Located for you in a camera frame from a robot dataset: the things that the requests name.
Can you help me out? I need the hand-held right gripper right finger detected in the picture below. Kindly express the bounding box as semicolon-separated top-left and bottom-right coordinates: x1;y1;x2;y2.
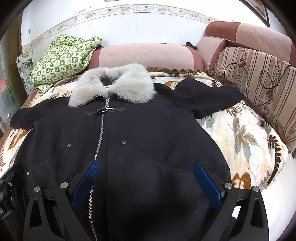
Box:
193;161;270;241

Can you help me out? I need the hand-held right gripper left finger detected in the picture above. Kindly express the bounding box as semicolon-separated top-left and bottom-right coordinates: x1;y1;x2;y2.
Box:
23;160;101;241

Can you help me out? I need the black coat with fur collar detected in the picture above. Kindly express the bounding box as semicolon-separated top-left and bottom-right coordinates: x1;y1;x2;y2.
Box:
10;64;244;241

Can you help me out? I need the leaf print blanket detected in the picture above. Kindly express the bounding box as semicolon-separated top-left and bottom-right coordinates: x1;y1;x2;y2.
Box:
0;67;288;193

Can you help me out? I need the striped floral cushion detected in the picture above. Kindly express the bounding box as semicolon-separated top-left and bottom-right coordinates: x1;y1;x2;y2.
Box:
211;46;296;154

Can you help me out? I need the green checked quilt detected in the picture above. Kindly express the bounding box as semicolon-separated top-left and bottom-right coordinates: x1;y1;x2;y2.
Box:
29;34;102;93

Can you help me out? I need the floral printed bag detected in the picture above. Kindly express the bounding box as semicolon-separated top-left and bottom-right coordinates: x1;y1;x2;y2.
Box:
17;52;35;93

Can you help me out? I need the pink sofa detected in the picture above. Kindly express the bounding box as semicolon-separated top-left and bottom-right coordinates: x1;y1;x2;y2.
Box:
22;21;295;105

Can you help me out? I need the thin black cable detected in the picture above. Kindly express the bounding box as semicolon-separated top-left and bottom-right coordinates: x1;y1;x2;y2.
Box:
223;62;296;110

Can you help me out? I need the framed wall picture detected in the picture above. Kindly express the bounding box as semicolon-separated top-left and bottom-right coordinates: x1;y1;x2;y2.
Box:
244;0;270;28

